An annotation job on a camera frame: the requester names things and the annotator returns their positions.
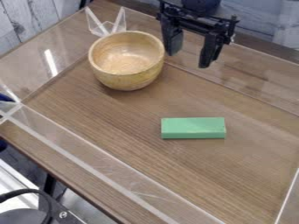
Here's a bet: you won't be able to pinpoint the black metal base plate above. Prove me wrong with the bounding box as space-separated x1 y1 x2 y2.
38 192 86 224

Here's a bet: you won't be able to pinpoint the black cable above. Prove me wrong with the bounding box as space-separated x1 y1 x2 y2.
0 188 53 224

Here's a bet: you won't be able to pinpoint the clear acrylic tray walls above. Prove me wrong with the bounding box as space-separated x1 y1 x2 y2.
0 11 299 224

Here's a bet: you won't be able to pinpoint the green rectangular block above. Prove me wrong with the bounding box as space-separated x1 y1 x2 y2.
161 117 226 139

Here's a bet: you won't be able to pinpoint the light wooden bowl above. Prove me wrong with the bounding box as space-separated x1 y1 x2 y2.
87 31 164 91

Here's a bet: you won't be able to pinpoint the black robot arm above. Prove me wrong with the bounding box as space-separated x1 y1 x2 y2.
156 0 238 68

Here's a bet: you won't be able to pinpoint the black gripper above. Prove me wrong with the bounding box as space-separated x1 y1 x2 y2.
156 0 238 68

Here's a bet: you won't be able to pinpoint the black table leg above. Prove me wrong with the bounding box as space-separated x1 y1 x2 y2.
42 174 57 196

